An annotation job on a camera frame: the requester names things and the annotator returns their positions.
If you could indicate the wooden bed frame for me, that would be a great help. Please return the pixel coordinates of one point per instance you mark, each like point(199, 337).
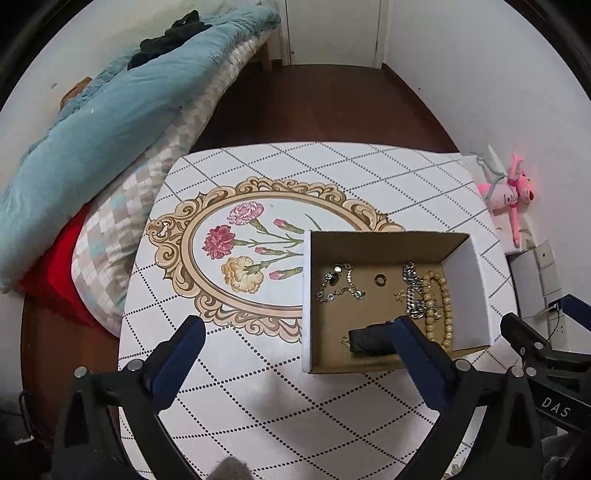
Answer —
point(264, 53)

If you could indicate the black charger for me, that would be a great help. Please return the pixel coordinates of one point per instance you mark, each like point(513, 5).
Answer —
point(553, 306)

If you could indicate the light blue quilt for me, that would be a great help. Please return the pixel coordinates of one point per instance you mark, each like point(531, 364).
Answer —
point(106, 134)

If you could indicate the white door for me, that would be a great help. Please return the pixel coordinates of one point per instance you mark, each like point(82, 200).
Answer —
point(332, 27)

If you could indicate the pink plush toy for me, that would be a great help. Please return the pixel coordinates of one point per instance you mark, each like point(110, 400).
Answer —
point(503, 196)

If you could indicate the cardboard box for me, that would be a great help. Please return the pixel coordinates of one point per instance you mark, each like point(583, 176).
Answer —
point(378, 318)

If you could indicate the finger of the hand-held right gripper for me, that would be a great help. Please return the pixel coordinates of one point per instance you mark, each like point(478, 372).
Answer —
point(524, 332)
point(577, 310)

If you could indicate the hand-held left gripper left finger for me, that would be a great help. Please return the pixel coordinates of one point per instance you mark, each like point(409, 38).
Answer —
point(180, 364)

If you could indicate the black clothing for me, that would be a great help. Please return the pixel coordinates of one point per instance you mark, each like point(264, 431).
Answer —
point(171, 39)

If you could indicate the checked mattress cover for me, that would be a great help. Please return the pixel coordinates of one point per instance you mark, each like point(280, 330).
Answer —
point(120, 230)

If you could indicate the red blanket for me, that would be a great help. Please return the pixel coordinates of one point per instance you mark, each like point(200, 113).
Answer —
point(55, 272)

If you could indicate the white floral diamond-pattern tablecloth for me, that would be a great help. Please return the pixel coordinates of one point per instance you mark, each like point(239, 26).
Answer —
point(277, 397)

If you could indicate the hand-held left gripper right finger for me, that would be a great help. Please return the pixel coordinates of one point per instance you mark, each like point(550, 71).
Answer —
point(420, 364)

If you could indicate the black wristband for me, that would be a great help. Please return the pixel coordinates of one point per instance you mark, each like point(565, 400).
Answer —
point(369, 340)

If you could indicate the brown pillow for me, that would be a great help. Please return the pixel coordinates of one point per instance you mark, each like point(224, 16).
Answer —
point(74, 92)

